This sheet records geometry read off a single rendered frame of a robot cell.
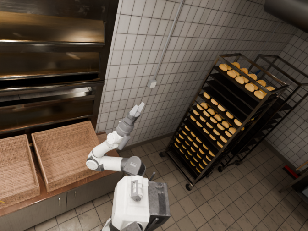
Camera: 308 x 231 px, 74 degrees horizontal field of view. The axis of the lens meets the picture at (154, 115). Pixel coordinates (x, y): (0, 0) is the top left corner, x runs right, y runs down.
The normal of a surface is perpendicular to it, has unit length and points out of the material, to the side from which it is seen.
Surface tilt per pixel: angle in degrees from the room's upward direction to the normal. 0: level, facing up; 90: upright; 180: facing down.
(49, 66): 70
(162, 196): 0
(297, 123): 90
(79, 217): 0
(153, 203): 0
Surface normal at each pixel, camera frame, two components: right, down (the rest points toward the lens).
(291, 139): -0.79, 0.18
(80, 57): 0.61, 0.39
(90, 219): 0.30, -0.71
